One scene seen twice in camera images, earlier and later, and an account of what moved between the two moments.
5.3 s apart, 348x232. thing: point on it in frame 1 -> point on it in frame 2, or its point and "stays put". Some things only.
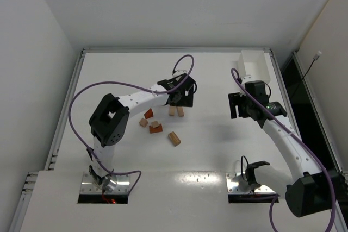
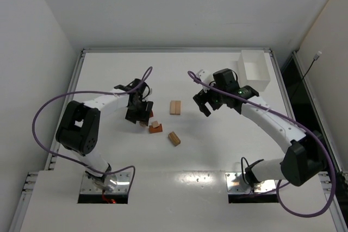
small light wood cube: (155, 124) stays put
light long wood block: (172, 111) stays put
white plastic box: (254, 63) stays put
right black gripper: (234, 105) -> (206, 101)
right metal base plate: (237, 183) stays put
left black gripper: (186, 95) -> (137, 114)
